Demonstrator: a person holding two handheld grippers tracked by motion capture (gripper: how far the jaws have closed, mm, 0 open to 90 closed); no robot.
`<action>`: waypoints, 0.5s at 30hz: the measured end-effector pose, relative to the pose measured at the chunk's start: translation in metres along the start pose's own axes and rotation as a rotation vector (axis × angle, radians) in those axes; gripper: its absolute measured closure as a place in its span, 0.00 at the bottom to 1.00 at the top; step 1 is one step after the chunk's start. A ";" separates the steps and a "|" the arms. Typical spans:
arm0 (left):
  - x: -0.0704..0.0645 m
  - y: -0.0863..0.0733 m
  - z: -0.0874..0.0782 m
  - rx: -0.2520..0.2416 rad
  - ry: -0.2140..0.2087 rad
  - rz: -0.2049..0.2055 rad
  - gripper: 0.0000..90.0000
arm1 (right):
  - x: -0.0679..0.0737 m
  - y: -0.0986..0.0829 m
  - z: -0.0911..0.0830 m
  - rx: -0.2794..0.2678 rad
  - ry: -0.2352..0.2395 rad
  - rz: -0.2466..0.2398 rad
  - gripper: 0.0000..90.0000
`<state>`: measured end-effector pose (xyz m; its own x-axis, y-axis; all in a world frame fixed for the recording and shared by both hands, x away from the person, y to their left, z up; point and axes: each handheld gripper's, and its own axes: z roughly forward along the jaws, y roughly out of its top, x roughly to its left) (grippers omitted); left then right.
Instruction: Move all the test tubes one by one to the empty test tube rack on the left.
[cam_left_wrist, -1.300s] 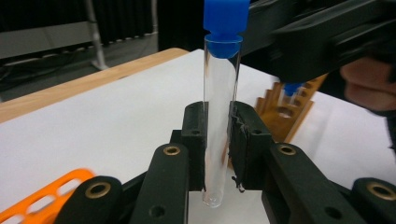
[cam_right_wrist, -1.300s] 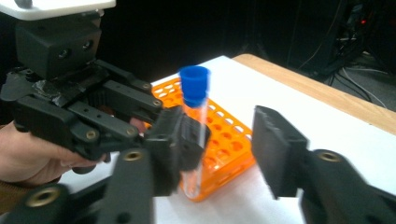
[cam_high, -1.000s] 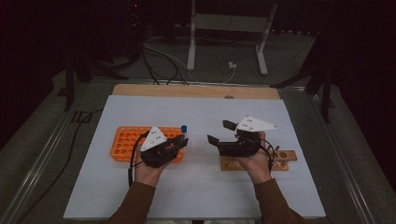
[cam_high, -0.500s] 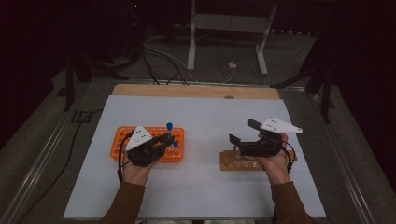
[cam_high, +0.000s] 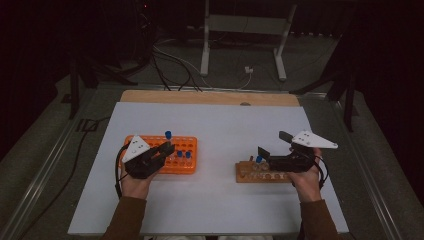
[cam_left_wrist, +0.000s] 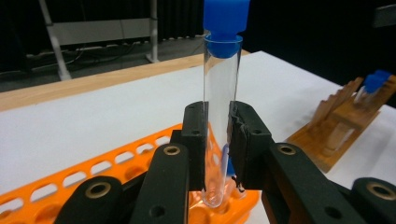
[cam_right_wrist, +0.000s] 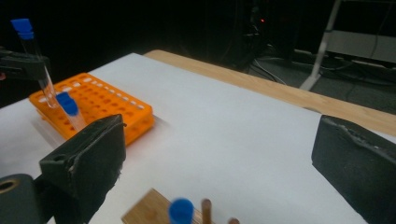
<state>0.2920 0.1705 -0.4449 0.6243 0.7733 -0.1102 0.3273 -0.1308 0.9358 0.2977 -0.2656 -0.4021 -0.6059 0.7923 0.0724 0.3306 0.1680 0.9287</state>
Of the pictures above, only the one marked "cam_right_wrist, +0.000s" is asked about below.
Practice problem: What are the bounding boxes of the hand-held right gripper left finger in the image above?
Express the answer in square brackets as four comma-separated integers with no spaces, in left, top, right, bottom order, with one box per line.
[39,113,127,224]

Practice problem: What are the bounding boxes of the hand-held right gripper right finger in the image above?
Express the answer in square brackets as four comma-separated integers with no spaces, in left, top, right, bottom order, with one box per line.
[311,114,396,224]

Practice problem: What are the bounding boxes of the blue-capped test tube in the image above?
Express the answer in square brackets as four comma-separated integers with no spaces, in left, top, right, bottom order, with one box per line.
[9,18,61,110]
[167,197,195,224]
[55,91,88,133]

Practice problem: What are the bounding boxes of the orange plastic test tube rack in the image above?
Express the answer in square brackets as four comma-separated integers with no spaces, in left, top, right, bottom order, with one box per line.
[28,72,156,147]

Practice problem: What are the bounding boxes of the wooden test tube rack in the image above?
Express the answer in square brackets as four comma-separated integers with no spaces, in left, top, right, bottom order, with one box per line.
[120,188,242,224]

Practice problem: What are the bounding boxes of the white metal stand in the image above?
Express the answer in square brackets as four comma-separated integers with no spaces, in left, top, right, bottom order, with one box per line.
[299,0,396,91]

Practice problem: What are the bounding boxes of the white board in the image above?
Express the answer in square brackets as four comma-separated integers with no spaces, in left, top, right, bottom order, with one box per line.
[0,52,396,224]

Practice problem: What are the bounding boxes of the dark equipment rack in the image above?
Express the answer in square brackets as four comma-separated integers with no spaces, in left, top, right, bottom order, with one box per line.
[236,0,293,69]

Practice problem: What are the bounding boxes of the grey floor cable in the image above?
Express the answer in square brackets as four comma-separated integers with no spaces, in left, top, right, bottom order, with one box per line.
[252,59,288,86]

